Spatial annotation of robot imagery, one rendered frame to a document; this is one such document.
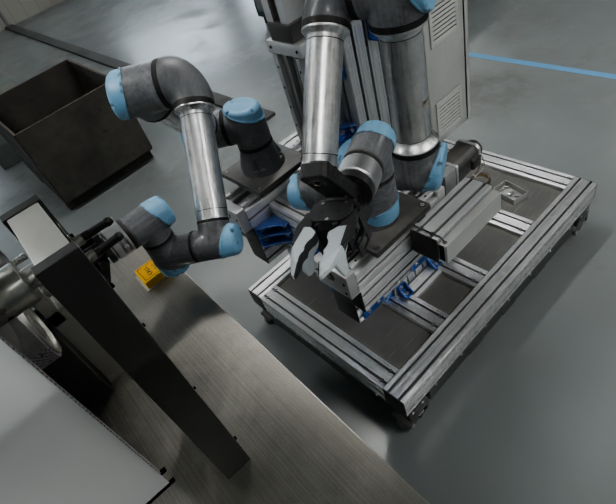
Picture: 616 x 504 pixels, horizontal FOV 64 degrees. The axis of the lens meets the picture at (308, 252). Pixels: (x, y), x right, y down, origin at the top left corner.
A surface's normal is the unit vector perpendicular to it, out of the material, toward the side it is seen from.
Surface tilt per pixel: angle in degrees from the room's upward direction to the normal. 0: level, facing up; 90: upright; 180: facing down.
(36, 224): 0
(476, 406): 0
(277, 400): 0
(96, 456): 90
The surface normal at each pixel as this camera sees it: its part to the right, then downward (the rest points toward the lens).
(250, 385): -0.25, -0.69
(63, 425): 0.63, 0.42
